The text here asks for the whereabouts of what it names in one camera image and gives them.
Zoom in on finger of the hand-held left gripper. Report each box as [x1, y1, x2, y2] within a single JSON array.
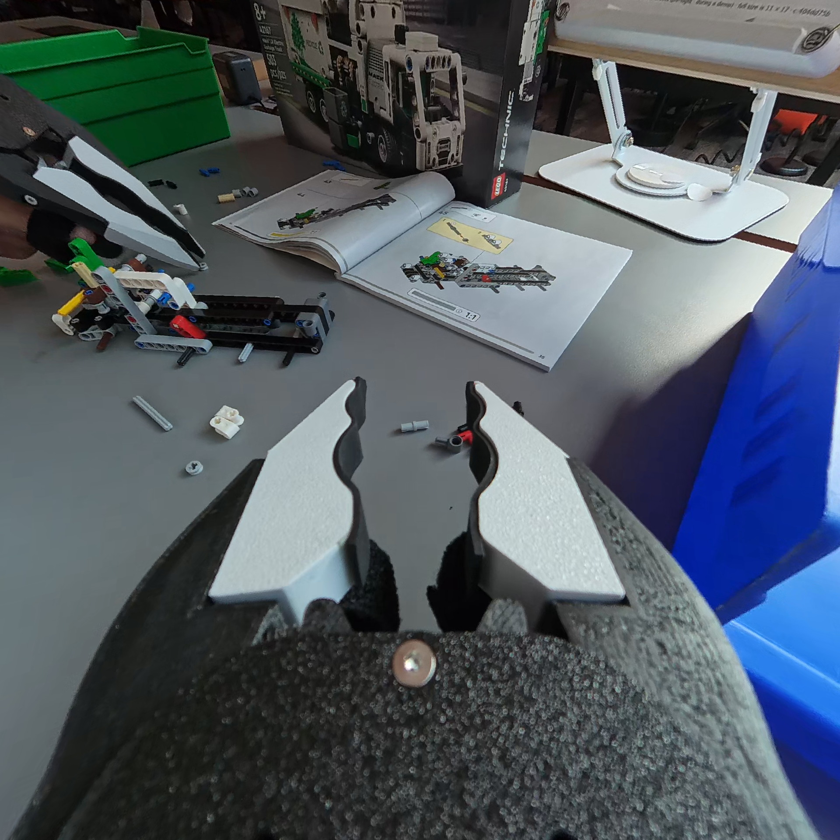
[[31, 164, 210, 272], [62, 136, 206, 258]]

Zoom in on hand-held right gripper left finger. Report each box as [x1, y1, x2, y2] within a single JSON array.
[[209, 377, 371, 624]]

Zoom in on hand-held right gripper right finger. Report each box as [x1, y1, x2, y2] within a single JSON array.
[[465, 381, 626, 634]]

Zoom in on lego chassis assembly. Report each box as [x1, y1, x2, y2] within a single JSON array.
[[52, 239, 336, 368]]

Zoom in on grey lego axle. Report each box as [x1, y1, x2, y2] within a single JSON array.
[[133, 395, 173, 432]]

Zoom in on lego set box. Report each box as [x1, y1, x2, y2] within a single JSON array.
[[252, 0, 550, 211]]

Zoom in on person's left hand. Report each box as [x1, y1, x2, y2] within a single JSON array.
[[0, 196, 34, 258]]

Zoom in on green plastic storage bin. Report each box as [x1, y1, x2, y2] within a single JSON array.
[[0, 26, 232, 169]]

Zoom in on black power adapter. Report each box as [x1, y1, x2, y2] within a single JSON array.
[[211, 51, 265, 106]]

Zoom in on open instruction booklet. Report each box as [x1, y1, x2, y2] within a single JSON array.
[[213, 171, 634, 373]]

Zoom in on blue plastic storage bin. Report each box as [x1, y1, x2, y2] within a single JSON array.
[[672, 190, 840, 840]]

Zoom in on white folding stand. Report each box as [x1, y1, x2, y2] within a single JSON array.
[[538, 0, 840, 245]]

